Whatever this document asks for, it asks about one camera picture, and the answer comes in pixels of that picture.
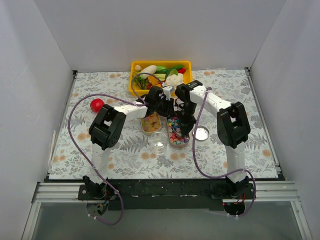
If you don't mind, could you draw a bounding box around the pink tray of colourful candies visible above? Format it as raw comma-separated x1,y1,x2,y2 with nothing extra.
166,116,190,148

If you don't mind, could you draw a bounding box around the beige tray of orange candies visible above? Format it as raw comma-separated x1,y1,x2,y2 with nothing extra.
140,112,162,136

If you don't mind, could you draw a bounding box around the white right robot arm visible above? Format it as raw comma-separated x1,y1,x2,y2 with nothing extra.
175,80,251,199

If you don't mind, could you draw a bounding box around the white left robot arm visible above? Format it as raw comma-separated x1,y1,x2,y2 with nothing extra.
83,86,174,200

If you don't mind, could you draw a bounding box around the silver metal jar lid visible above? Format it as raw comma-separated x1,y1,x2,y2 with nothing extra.
193,126,210,141

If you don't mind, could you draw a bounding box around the white cauliflower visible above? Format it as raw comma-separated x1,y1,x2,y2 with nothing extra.
165,73,184,88

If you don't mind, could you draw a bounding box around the yellow plastic bin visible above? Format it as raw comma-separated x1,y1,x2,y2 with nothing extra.
128,60,193,96

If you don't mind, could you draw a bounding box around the white radish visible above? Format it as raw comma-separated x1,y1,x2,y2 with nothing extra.
140,65,157,74

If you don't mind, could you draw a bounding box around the clear glass jar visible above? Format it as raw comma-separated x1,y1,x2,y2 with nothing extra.
150,131,168,155

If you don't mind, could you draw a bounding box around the green cucumber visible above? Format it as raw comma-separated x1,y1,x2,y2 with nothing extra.
166,64,184,74

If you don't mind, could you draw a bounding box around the red apple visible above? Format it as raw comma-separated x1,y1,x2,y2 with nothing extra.
90,98,105,113

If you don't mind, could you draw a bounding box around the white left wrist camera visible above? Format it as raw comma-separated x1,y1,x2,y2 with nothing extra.
163,85,175,100

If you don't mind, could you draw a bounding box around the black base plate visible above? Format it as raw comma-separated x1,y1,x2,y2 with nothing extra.
77,178,254,211

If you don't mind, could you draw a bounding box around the aluminium frame rail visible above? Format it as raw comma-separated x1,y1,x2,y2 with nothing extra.
32,181,300,203

